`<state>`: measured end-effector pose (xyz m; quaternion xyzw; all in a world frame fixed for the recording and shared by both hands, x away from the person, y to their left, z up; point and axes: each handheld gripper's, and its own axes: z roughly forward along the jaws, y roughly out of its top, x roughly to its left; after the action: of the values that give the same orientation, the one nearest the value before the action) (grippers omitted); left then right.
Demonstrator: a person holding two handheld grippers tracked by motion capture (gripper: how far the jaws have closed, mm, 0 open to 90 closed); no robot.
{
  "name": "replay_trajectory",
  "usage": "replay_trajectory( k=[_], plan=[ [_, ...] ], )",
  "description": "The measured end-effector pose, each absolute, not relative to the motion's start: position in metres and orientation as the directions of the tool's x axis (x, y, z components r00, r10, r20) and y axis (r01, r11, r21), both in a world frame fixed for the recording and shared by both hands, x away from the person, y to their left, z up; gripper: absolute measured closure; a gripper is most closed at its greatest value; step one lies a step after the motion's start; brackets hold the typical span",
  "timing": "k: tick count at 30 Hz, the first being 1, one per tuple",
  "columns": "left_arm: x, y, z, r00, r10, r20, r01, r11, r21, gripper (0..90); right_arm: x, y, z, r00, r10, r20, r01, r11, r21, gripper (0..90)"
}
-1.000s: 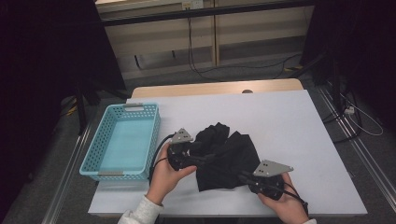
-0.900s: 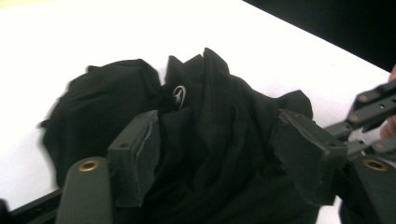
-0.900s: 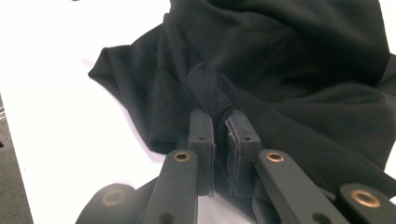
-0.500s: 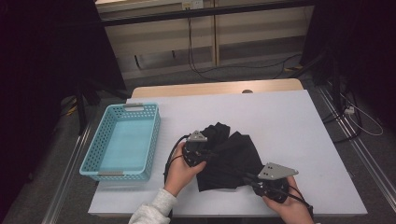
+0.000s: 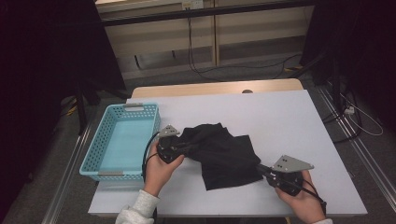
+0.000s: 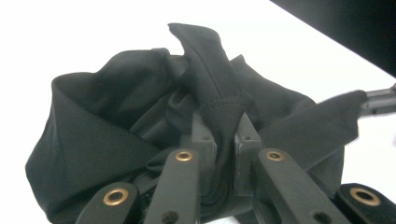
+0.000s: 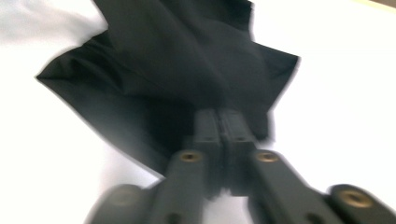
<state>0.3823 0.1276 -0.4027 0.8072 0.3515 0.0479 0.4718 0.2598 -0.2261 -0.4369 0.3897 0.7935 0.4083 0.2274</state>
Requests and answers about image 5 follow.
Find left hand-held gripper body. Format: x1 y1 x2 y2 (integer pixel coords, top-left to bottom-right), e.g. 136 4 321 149
156 124 185 164

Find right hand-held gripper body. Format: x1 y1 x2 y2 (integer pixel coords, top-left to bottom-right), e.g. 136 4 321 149
265 154 315 197

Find black pants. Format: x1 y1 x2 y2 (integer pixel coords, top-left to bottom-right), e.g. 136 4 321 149
177 122 264 191

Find light blue plastic basket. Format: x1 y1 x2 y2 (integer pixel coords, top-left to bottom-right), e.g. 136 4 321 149
78 102 162 182

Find person's right hand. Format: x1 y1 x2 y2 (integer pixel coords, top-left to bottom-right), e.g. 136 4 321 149
275 170 326 223

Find person's left hand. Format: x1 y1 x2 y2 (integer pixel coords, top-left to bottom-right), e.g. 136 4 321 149
143 141 185 198

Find wooden table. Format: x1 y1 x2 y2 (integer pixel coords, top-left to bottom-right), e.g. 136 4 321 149
88 77 368 217

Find small yellow floor item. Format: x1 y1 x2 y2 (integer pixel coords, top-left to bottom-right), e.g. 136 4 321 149
64 97 78 117

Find black curtain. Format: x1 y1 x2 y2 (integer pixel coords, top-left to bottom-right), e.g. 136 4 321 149
0 0 127 216
300 0 396 132

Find left hand-held gripper cable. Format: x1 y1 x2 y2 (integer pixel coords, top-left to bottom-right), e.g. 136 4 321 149
141 132 162 183

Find hand-held gripper cable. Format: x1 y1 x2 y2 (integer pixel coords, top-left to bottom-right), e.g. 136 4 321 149
141 132 162 183
295 178 328 216

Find right hand-held gripper cable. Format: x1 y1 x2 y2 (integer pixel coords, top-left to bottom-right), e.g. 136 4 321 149
295 178 328 216

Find metal floor rail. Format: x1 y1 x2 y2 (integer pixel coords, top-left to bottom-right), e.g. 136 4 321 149
41 122 92 224
317 87 396 213

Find black floor cable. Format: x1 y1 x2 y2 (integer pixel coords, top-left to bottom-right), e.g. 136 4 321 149
321 90 363 144

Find black wall socket cable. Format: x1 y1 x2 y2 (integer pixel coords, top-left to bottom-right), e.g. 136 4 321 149
186 8 228 83
190 52 304 76

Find white floor cable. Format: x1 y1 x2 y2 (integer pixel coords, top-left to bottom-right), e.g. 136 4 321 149
339 92 384 137

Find white wall socket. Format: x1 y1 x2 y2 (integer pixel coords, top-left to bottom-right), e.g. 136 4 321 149
181 0 204 9

